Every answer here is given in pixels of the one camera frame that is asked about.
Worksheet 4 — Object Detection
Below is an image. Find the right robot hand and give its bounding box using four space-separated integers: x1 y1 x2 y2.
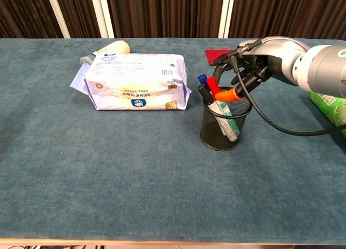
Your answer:
212 37 306 102

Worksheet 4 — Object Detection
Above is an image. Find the red cap marker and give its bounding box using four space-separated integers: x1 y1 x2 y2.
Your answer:
207 76 241 136

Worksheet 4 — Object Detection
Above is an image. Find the blue cap marker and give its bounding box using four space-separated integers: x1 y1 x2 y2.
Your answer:
198 74 211 89

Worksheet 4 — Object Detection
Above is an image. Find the black cap marker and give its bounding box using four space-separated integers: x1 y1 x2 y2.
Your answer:
197 84 238 143

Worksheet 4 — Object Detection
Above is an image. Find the black mesh pen holder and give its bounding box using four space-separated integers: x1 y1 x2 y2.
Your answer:
199 86 253 152

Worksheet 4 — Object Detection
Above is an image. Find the red booklet with gold emblem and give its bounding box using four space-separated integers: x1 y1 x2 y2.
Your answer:
205 49 235 67

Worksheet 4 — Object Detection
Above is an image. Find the green cylindrical can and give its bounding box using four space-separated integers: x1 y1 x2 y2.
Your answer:
309 91 346 140

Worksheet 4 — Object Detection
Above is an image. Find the white tissue pack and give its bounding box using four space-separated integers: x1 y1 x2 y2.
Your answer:
69 53 192 111

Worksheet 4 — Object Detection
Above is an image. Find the cream bottle with grey cap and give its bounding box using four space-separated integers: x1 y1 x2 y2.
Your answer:
79 40 131 65

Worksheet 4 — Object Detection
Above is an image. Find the blue-green felt table cloth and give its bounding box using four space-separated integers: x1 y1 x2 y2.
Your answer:
0 38 346 244

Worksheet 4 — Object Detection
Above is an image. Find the black cable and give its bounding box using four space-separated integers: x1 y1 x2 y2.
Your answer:
228 54 346 137

